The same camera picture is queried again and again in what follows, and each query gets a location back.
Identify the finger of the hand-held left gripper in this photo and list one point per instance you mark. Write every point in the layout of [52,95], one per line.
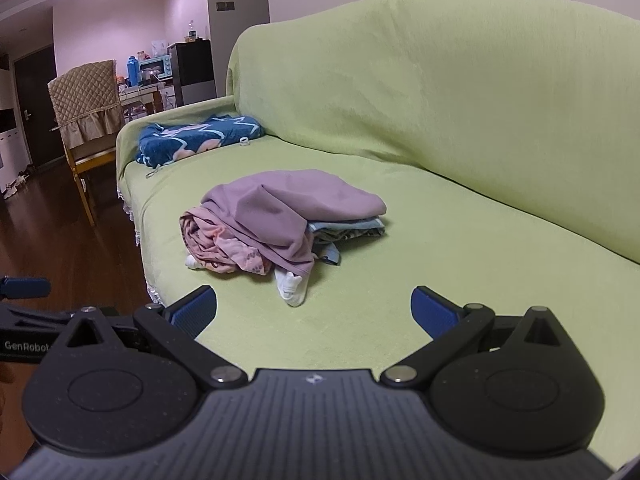
[22,288]

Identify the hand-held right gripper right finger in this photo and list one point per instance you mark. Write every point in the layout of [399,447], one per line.
[434,312]

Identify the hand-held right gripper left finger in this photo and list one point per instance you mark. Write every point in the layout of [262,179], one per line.
[192,312]

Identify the purple garment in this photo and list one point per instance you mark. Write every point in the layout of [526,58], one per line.
[280,205]

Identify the white sock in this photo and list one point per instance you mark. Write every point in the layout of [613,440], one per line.
[192,261]
[291,287]

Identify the pink patterned garment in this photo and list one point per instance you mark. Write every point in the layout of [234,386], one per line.
[210,240]

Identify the pile of shoes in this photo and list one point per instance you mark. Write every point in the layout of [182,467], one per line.
[14,185]

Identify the light blue patterned garment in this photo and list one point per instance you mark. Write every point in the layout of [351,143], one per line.
[345,227]

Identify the white cabinet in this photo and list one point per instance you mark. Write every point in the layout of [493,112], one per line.
[10,150]

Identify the blue star print blanket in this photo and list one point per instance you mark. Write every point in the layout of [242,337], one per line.
[200,135]

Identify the dark wooden door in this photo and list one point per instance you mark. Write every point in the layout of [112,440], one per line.
[37,110]

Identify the wooden chair with quilted cover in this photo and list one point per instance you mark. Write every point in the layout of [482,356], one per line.
[85,100]

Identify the green covered sofa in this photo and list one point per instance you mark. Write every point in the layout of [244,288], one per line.
[450,110]

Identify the white dining table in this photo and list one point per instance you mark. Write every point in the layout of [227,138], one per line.
[142,94]

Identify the blue thermos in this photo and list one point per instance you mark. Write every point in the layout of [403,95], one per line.
[132,72]

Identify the black fridge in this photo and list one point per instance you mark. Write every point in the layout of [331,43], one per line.
[195,70]

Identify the light blue toaster oven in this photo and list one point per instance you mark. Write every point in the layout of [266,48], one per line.
[157,67]

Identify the clear plastic bottle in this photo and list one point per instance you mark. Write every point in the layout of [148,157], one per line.
[191,32]

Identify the wall switch panel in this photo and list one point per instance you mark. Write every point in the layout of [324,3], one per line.
[225,6]

